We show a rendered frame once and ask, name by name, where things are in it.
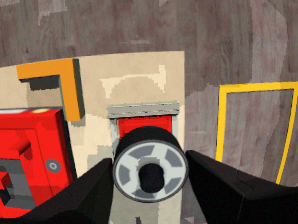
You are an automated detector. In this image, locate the yellow rectangular outline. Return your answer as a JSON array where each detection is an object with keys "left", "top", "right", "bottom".
[{"left": 216, "top": 81, "right": 298, "bottom": 184}]

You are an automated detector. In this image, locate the black wheel with grey hub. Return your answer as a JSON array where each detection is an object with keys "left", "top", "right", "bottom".
[{"left": 112, "top": 125, "right": 190, "bottom": 202}]

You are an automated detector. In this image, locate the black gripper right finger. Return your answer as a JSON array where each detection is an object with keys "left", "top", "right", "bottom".
[{"left": 185, "top": 149, "right": 298, "bottom": 224}]

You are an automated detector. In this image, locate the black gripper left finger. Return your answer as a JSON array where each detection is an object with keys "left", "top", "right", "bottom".
[{"left": 0, "top": 157, "right": 114, "bottom": 224}]

